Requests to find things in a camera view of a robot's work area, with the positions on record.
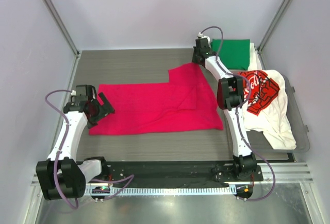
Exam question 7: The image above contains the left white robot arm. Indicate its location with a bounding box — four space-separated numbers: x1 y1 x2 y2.
36 84 114 200

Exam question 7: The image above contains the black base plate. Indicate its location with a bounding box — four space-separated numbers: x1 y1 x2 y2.
96 161 263 188

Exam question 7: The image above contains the left aluminium frame post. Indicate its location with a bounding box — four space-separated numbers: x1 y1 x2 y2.
43 0 80 58

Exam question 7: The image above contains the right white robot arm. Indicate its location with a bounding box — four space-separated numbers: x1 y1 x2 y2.
192 35 257 181

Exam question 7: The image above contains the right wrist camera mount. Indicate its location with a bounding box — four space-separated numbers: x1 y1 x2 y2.
197 32 210 40

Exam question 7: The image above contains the clear plastic bin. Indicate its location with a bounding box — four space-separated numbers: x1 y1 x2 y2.
247 75 310 153

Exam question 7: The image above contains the white red print t shirt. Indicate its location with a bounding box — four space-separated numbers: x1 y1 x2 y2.
237 70 296 150

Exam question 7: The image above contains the white slotted cable duct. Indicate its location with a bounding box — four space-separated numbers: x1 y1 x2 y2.
86 186 237 197

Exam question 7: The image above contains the folded white t shirt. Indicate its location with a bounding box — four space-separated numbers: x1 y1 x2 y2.
247 42 262 71

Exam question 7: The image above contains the pink t shirt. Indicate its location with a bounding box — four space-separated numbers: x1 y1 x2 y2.
89 63 223 135

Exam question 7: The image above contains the folded green t shirt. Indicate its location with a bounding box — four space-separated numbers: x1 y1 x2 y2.
219 39 250 70

